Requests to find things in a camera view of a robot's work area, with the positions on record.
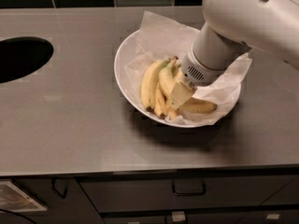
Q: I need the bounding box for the large yellow banana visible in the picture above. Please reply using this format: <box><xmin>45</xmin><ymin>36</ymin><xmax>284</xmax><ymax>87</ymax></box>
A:
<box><xmin>158</xmin><ymin>56</ymin><xmax>217</xmax><ymax>114</ymax></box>

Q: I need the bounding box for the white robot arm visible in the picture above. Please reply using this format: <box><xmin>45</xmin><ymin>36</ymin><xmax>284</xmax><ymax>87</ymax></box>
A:
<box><xmin>169</xmin><ymin>0</ymin><xmax>299</xmax><ymax>109</ymax></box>

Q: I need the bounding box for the black cabinet door handle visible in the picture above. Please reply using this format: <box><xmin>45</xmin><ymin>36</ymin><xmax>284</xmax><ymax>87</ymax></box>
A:
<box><xmin>50</xmin><ymin>178</ymin><xmax>68</xmax><ymax>200</ymax></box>

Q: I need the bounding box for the dark round sink hole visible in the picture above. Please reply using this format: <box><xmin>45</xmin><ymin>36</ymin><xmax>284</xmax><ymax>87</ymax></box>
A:
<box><xmin>0</xmin><ymin>36</ymin><xmax>54</xmax><ymax>83</ymax></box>

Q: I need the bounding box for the white bowl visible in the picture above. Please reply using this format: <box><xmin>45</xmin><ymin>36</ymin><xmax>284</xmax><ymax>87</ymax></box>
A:
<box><xmin>114</xmin><ymin>30</ymin><xmax>249</xmax><ymax>128</ymax></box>

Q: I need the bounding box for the printed paper sheet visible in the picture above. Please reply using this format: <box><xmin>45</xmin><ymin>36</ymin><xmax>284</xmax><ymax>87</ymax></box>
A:
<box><xmin>0</xmin><ymin>180</ymin><xmax>48</xmax><ymax>213</ymax></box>

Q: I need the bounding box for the leftmost yellow banana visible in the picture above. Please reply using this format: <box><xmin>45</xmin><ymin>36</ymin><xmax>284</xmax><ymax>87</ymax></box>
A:
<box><xmin>140</xmin><ymin>60</ymin><xmax>169</xmax><ymax>111</ymax></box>

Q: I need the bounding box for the white paper liner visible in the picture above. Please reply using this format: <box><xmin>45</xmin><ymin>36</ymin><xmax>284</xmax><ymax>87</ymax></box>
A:
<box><xmin>138</xmin><ymin>11</ymin><xmax>252</xmax><ymax>116</ymax></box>

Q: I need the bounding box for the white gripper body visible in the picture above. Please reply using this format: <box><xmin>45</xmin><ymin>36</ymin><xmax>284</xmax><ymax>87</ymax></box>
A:
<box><xmin>181</xmin><ymin>48</ymin><xmax>224</xmax><ymax>87</ymax></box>

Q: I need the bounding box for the grey drawer front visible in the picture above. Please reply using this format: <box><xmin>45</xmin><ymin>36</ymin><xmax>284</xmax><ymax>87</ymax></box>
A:
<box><xmin>81</xmin><ymin>175</ymin><xmax>293</xmax><ymax>213</ymax></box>

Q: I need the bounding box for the small white label sticker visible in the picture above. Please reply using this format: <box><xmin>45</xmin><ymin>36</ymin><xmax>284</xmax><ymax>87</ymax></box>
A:
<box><xmin>266</xmin><ymin>214</ymin><xmax>280</xmax><ymax>220</ymax></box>

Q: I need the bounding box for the black drawer handle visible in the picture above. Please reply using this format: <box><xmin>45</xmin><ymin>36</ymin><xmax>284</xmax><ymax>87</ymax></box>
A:
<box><xmin>171</xmin><ymin>180</ymin><xmax>206</xmax><ymax>197</ymax></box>

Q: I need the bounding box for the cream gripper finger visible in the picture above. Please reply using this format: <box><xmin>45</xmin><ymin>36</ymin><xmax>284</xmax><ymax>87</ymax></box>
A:
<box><xmin>168</xmin><ymin>81</ymin><xmax>196</xmax><ymax>110</ymax></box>

